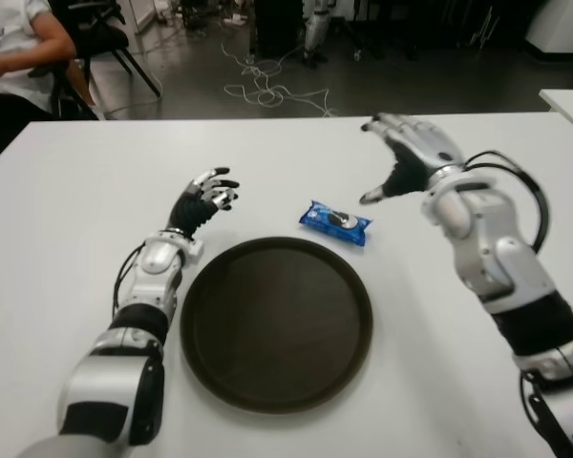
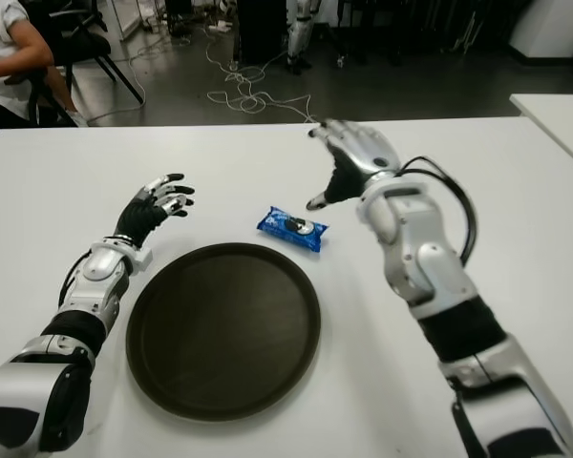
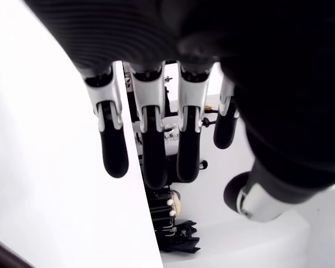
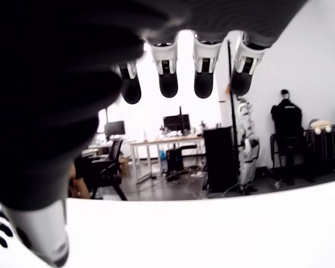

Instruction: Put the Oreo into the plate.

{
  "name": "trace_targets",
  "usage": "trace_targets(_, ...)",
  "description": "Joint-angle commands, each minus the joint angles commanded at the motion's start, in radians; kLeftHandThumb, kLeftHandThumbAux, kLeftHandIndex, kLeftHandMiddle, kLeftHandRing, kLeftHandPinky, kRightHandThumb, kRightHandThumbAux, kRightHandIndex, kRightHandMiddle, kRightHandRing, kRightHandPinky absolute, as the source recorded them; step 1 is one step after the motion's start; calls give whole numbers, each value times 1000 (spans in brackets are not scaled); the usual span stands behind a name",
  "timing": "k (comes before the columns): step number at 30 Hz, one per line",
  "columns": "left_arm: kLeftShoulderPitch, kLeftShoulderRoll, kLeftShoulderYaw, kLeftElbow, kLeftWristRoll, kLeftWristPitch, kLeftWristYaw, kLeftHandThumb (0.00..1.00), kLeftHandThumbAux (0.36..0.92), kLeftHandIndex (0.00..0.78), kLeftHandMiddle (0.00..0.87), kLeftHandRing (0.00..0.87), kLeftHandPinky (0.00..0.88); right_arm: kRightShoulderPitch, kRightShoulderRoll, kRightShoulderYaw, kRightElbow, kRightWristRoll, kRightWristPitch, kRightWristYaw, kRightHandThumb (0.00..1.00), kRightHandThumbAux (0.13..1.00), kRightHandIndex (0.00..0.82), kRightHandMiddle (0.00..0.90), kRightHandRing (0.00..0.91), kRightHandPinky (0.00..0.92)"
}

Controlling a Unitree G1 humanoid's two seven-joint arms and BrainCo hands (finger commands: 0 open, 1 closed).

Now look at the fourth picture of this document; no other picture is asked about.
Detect small black monitor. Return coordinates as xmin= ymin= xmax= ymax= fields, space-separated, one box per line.
xmin=104 ymin=121 xmax=126 ymax=138

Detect stacked black hard cases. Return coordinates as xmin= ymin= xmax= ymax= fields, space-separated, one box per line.
xmin=304 ymin=125 xmax=335 ymax=171

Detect beige plush toy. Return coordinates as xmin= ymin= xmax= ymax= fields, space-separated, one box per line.
xmin=308 ymin=119 xmax=333 ymax=133

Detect wide black monitor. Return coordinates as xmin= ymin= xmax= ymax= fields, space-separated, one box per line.
xmin=163 ymin=114 xmax=190 ymax=132

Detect black office chair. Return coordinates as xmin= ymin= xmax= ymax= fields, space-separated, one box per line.
xmin=75 ymin=138 xmax=129 ymax=202

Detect black cabinet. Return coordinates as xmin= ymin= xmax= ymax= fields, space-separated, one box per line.
xmin=203 ymin=126 xmax=241 ymax=193

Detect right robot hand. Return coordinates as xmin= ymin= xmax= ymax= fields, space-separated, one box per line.
xmin=0 ymin=0 xmax=310 ymax=267

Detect wooden top desk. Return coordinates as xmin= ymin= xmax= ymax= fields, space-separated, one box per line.
xmin=130 ymin=136 xmax=206 ymax=184

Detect mannequin in black jacket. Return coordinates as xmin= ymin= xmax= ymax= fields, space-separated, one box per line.
xmin=270 ymin=89 xmax=304 ymax=186

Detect black computer tower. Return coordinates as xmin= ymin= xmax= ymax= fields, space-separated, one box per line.
xmin=166 ymin=147 xmax=184 ymax=174

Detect brown cardboard box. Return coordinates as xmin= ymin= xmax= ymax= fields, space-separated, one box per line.
xmin=119 ymin=156 xmax=131 ymax=177

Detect black vertical pole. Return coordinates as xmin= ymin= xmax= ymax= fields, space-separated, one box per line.
xmin=226 ymin=40 xmax=240 ymax=147

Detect silver humanoid robot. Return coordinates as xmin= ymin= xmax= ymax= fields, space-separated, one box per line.
xmin=237 ymin=96 xmax=261 ymax=195

